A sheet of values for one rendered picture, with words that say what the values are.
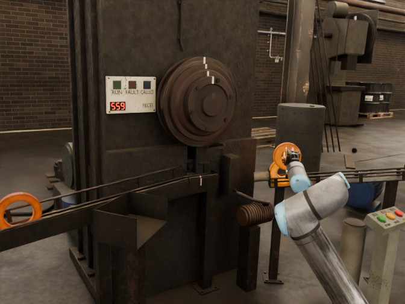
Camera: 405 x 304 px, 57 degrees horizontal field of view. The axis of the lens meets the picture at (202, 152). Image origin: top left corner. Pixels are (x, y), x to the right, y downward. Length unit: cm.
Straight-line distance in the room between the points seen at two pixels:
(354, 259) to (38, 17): 693
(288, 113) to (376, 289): 282
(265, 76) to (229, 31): 823
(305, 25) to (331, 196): 503
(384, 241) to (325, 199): 82
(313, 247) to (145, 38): 127
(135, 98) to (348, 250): 137
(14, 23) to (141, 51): 598
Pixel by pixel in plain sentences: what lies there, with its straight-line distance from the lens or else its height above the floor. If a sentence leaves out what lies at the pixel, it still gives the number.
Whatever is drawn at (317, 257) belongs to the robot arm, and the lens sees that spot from 140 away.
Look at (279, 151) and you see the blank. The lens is 213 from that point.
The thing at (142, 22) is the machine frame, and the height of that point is 150.
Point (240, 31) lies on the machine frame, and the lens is 230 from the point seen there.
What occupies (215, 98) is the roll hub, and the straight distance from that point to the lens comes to 191.
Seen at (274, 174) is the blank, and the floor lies 69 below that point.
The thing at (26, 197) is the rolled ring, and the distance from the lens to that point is 178.
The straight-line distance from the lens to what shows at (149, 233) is 164.
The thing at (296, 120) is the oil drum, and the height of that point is 72.
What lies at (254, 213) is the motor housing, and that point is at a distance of 216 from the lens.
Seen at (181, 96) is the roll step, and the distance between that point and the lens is 186.
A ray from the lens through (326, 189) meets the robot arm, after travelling 134.
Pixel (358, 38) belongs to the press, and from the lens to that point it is 994.
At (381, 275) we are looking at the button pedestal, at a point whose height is 30.
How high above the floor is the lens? 130
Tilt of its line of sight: 13 degrees down
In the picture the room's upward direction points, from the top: 2 degrees clockwise
